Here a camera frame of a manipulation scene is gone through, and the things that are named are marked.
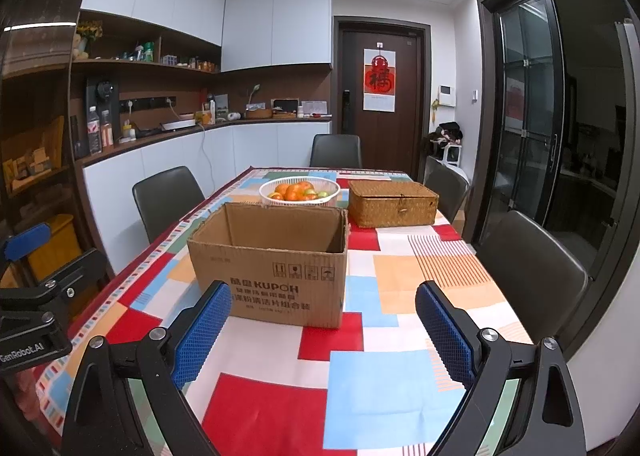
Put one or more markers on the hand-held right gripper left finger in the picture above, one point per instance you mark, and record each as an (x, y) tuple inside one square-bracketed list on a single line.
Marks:
[(200, 336)]

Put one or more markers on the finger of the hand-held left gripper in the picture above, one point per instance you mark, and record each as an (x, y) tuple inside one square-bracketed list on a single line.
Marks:
[(75, 276), (30, 241)]

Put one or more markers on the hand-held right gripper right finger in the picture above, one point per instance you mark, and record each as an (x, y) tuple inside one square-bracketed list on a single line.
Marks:
[(445, 336)]

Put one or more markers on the brown cardboard box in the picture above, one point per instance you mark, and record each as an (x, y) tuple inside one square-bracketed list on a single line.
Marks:
[(270, 281)]

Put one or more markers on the yellow box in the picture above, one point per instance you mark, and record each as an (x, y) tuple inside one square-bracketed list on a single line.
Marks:
[(55, 248)]

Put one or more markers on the colourful patchwork tablecloth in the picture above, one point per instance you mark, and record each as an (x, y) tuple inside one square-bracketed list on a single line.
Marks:
[(380, 386)]

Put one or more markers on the dark grey dining chair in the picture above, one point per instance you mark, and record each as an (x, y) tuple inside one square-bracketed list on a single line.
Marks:
[(445, 186), (530, 271), (335, 150), (167, 201)]

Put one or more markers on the clear water bottle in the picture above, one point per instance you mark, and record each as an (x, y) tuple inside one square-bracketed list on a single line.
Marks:
[(94, 130)]

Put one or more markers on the pink drink bottle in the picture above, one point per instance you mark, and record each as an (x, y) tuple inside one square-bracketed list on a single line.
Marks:
[(107, 130)]

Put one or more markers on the woven wicker basket with lid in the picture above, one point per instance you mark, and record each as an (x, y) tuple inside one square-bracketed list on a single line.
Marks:
[(392, 206)]

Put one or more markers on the white plastic fruit basket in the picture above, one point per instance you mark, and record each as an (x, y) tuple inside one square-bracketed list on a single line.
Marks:
[(280, 203)]

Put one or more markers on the pile of oranges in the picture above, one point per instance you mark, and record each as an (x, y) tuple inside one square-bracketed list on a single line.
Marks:
[(295, 191)]

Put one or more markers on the white stool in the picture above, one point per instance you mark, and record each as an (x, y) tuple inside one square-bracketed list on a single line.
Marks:
[(453, 154)]

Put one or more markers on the white tray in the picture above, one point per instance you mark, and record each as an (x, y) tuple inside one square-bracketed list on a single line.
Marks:
[(178, 124)]

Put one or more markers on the white lower cabinets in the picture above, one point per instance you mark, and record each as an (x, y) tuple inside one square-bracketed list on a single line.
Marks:
[(250, 145)]

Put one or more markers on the white cabinets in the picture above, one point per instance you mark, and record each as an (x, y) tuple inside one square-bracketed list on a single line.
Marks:
[(225, 10), (250, 145)]

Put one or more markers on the beige plush toy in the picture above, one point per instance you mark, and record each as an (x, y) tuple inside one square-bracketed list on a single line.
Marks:
[(81, 48)]

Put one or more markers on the pile of dark clothes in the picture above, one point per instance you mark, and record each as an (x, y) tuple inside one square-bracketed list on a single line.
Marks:
[(446, 133)]

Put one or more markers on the yellow flowers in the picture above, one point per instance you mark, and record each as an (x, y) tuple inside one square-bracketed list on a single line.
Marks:
[(90, 29)]

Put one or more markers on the hanging yellow ornament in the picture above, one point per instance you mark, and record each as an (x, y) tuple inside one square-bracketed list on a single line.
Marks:
[(436, 110)]

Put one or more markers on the round wicker tray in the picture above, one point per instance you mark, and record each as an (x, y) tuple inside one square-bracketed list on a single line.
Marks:
[(258, 113)]

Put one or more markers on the flat wicker tray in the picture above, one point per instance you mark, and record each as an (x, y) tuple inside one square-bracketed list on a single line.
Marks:
[(284, 114)]

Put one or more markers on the white intercom panel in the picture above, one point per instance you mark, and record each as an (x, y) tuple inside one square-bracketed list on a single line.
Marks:
[(446, 95)]

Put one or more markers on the black framed glass sliding door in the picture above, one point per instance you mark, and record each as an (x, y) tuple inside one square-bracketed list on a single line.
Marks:
[(530, 110)]

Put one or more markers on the small black board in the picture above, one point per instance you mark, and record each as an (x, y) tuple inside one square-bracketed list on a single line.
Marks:
[(285, 104)]

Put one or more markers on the white gooseneck lamp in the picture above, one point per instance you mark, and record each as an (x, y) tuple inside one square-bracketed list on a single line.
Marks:
[(254, 91)]

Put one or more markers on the black door lock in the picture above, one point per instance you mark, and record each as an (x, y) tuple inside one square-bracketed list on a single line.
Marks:
[(347, 103)]

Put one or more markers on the white paper sign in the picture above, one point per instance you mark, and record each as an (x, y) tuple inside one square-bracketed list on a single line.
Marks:
[(316, 107)]

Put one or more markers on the dark brown door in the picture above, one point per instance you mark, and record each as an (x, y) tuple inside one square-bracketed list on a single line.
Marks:
[(352, 85)]

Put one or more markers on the white upper cabinets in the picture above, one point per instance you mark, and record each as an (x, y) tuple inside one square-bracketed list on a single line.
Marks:
[(225, 10)]

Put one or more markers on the black wall water dispenser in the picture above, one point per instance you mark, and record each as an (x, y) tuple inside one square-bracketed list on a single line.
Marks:
[(102, 88)]

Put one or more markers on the black socket rail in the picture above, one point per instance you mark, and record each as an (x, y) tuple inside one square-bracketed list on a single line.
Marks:
[(147, 101)]

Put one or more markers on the photo frame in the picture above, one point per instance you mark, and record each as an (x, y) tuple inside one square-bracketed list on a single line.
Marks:
[(221, 104)]

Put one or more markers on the red and white wall calendar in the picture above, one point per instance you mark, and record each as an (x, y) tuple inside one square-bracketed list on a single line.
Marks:
[(380, 78)]

